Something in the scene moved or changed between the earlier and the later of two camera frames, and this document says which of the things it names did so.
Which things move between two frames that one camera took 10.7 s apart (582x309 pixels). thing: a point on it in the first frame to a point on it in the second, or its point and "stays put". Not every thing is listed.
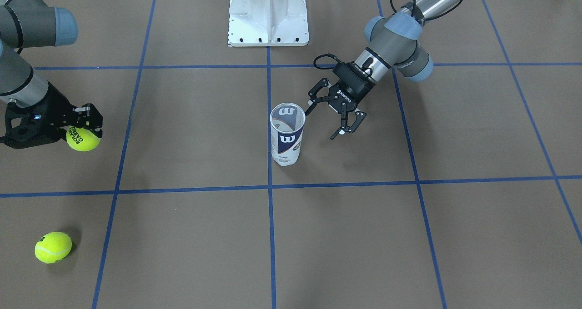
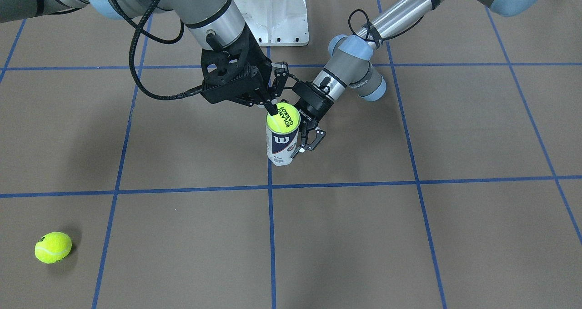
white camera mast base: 268,14 stays put
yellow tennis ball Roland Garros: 82,139 to 286,121
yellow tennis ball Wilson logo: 52,247 stays put
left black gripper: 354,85 to 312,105
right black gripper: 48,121 to 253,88
